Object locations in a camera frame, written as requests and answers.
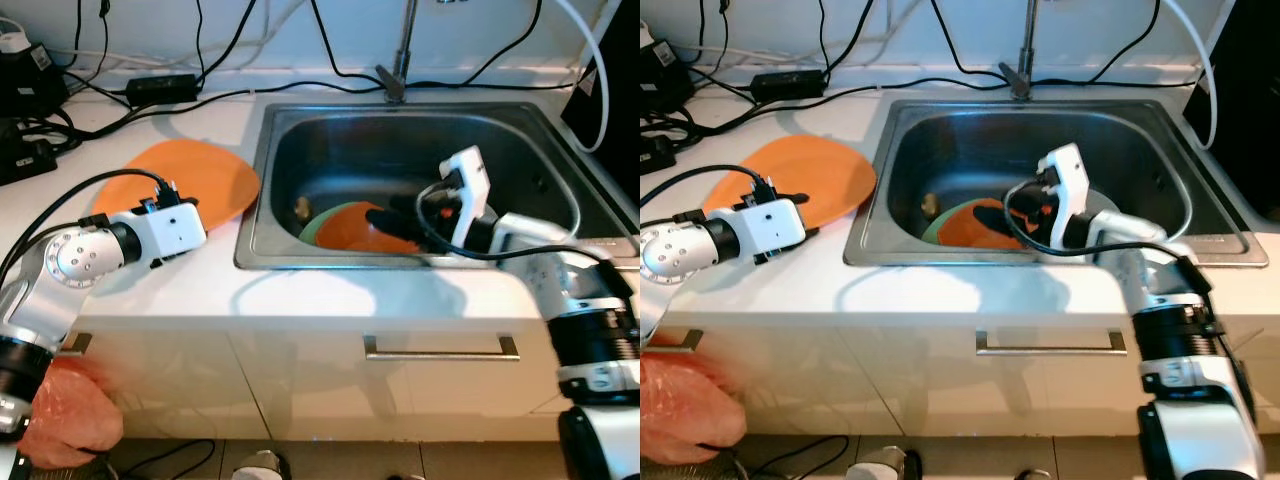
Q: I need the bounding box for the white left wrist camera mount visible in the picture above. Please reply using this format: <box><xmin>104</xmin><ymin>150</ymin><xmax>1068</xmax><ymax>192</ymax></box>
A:
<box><xmin>130</xmin><ymin>198</ymin><xmax>209</xmax><ymax>270</ymax></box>
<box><xmin>735</xmin><ymin>195</ymin><xmax>808</xmax><ymax>265</ymax></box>

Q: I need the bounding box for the red plastic bag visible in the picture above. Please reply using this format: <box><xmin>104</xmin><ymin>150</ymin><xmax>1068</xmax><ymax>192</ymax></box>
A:
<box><xmin>15</xmin><ymin>355</ymin><xmax>127</xmax><ymax>469</ymax></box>
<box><xmin>640</xmin><ymin>355</ymin><xmax>747</xmax><ymax>467</ymax></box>

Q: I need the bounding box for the white hose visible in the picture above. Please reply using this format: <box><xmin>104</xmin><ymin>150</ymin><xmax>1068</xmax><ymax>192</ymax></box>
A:
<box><xmin>550</xmin><ymin>0</ymin><xmax>612</xmax><ymax>154</ymax></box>
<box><xmin>1165</xmin><ymin>0</ymin><xmax>1220</xmax><ymax>152</ymax></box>

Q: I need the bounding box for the black power adapter brick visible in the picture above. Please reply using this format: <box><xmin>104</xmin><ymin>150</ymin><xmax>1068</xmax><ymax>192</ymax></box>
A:
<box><xmin>750</xmin><ymin>70</ymin><xmax>827</xmax><ymax>102</ymax></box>
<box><xmin>124</xmin><ymin>73</ymin><xmax>202</xmax><ymax>107</ymax></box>

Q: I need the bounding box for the white kitchen cabinet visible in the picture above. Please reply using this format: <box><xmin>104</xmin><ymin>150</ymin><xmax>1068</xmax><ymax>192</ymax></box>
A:
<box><xmin>0</xmin><ymin>320</ymin><xmax>641</xmax><ymax>446</ymax></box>
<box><xmin>640</xmin><ymin>318</ymin><xmax>1280</xmax><ymax>443</ymax></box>

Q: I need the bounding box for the steel faucet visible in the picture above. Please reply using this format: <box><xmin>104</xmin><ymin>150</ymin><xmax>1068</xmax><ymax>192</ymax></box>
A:
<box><xmin>998</xmin><ymin>0</ymin><xmax>1047</xmax><ymax>101</ymax></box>
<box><xmin>375</xmin><ymin>0</ymin><xmax>422</xmax><ymax>104</ymax></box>

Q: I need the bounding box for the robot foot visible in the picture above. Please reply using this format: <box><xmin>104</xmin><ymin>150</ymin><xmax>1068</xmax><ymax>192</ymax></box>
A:
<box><xmin>848</xmin><ymin>447</ymin><xmax>922</xmax><ymax>480</ymax></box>
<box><xmin>230</xmin><ymin>450</ymin><xmax>294</xmax><ymax>480</ymax></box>

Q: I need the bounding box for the orange plastic bowl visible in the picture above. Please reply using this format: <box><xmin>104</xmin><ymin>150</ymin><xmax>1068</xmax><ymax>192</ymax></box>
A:
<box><xmin>938</xmin><ymin>197</ymin><xmax>1043</xmax><ymax>252</ymax></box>
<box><xmin>318</xmin><ymin>200</ymin><xmax>427</xmax><ymax>255</ymax></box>

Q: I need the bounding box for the black floor cable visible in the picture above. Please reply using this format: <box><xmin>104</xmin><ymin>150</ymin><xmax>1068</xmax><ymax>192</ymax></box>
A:
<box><xmin>735</xmin><ymin>434</ymin><xmax>852</xmax><ymax>477</ymax></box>
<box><xmin>100</xmin><ymin>437</ymin><xmax>217</xmax><ymax>477</ymax></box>

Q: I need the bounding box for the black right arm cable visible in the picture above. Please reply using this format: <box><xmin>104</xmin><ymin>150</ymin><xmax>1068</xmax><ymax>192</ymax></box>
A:
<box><xmin>415</xmin><ymin>180</ymin><xmax>616</xmax><ymax>264</ymax></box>
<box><xmin>1003</xmin><ymin>178</ymin><xmax>1203</xmax><ymax>264</ymax></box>

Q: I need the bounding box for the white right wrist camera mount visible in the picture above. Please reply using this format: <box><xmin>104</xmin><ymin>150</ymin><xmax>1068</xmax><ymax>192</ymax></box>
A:
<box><xmin>438</xmin><ymin>145</ymin><xmax>499</xmax><ymax>251</ymax></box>
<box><xmin>1035</xmin><ymin>143</ymin><xmax>1094</xmax><ymax>251</ymax></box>

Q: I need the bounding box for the black countertop cable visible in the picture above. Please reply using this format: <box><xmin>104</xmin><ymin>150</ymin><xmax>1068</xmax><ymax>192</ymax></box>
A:
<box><xmin>690</xmin><ymin>75</ymin><xmax>1196</xmax><ymax>131</ymax></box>
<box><xmin>55</xmin><ymin>78</ymin><xmax>581</xmax><ymax>136</ymax></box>

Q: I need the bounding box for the black appliance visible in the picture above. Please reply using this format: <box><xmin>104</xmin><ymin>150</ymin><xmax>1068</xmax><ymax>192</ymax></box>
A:
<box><xmin>1180</xmin><ymin>0</ymin><xmax>1280</xmax><ymax>217</ymax></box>
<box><xmin>560</xmin><ymin>0</ymin><xmax>641</xmax><ymax>198</ymax></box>

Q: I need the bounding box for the green plate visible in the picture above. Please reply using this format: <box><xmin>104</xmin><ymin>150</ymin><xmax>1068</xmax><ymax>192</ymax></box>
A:
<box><xmin>297</xmin><ymin>203</ymin><xmax>347</xmax><ymax>249</ymax></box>
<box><xmin>920</xmin><ymin>200</ymin><xmax>967</xmax><ymax>247</ymax></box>

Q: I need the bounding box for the black looping wall cable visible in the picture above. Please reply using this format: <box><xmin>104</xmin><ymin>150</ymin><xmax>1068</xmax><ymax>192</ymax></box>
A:
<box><xmin>305</xmin><ymin>0</ymin><xmax>546</xmax><ymax>89</ymax></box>
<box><xmin>925</xmin><ymin>0</ymin><xmax>1166</xmax><ymax>87</ymax></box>

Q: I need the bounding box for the orange plastic plate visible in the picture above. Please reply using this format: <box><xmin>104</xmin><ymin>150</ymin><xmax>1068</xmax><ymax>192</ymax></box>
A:
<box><xmin>703</xmin><ymin>137</ymin><xmax>877</xmax><ymax>229</ymax></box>
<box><xmin>92</xmin><ymin>138</ymin><xmax>263</xmax><ymax>229</ymax></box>

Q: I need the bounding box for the stainless steel sink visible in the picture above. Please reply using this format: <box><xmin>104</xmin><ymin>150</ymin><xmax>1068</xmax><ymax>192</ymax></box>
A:
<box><xmin>235</xmin><ymin>100</ymin><xmax>641</xmax><ymax>271</ymax></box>
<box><xmin>843</xmin><ymin>97</ymin><xmax>1253</xmax><ymax>269</ymax></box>

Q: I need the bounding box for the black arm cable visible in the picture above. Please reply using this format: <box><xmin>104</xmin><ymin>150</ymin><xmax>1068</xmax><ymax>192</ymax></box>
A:
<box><xmin>1003</xmin><ymin>178</ymin><xmax>1203</xmax><ymax>264</ymax></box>
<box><xmin>415</xmin><ymin>180</ymin><xmax>616</xmax><ymax>264</ymax></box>
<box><xmin>0</xmin><ymin>167</ymin><xmax>188</xmax><ymax>293</ymax></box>
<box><xmin>640</xmin><ymin>162</ymin><xmax>793</xmax><ymax>217</ymax></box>

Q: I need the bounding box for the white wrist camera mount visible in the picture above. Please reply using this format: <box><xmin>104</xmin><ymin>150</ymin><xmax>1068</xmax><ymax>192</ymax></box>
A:
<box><xmin>1035</xmin><ymin>143</ymin><xmax>1094</xmax><ymax>251</ymax></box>
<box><xmin>735</xmin><ymin>195</ymin><xmax>808</xmax><ymax>265</ymax></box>
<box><xmin>438</xmin><ymin>145</ymin><xmax>499</xmax><ymax>251</ymax></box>
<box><xmin>130</xmin><ymin>198</ymin><xmax>209</xmax><ymax>270</ymax></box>

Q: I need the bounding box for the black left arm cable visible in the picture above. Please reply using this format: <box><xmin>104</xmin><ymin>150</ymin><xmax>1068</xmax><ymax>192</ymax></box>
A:
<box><xmin>0</xmin><ymin>167</ymin><xmax>188</xmax><ymax>293</ymax></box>
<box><xmin>640</xmin><ymin>162</ymin><xmax>793</xmax><ymax>217</ymax></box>

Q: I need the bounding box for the black power supply box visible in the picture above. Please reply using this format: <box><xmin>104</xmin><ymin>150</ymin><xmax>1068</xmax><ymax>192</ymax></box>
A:
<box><xmin>0</xmin><ymin>42</ymin><xmax>70</xmax><ymax>120</ymax></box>
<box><xmin>640</xmin><ymin>40</ymin><xmax>695</xmax><ymax>114</ymax></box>

